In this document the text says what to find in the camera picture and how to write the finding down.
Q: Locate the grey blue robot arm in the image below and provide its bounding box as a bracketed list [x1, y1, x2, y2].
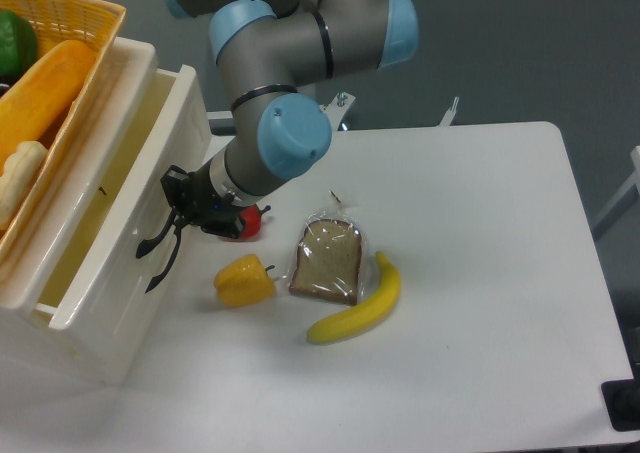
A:
[162, 0, 419, 238]

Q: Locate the orange baguette bread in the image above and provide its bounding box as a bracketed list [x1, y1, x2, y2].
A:
[1, 40, 97, 161]

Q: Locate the red bell pepper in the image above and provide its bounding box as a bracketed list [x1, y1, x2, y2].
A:
[221, 204, 271, 241]

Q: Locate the yellow banana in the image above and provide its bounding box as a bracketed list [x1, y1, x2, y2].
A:
[306, 251, 402, 345]

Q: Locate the yellow woven basket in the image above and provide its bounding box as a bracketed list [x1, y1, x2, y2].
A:
[1, 0, 126, 257]

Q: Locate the white drawer cabinet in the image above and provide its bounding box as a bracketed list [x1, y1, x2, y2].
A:
[0, 36, 214, 387]

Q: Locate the black top drawer handle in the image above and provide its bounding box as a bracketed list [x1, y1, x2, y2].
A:
[136, 210, 176, 259]

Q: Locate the cream toy pastry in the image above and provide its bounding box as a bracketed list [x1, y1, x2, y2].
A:
[1, 141, 48, 231]

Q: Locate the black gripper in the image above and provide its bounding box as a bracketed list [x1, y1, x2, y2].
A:
[160, 165, 245, 238]

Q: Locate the yellow bell pepper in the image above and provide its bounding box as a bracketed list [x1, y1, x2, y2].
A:
[213, 254, 275, 308]

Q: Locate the black device at edge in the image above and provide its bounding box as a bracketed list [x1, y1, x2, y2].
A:
[601, 379, 639, 432]

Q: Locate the bagged bread slice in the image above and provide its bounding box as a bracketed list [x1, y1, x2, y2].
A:
[287, 191, 367, 306]

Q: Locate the white metal bracket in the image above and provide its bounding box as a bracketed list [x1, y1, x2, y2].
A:
[320, 91, 356, 131]

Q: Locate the green bell pepper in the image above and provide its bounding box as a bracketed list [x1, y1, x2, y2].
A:
[1, 10, 38, 81]

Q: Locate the black lower drawer handle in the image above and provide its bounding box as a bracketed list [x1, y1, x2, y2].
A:
[145, 229, 182, 293]

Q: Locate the black drawer handle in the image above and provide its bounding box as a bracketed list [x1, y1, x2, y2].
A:
[136, 210, 176, 259]
[145, 229, 182, 293]

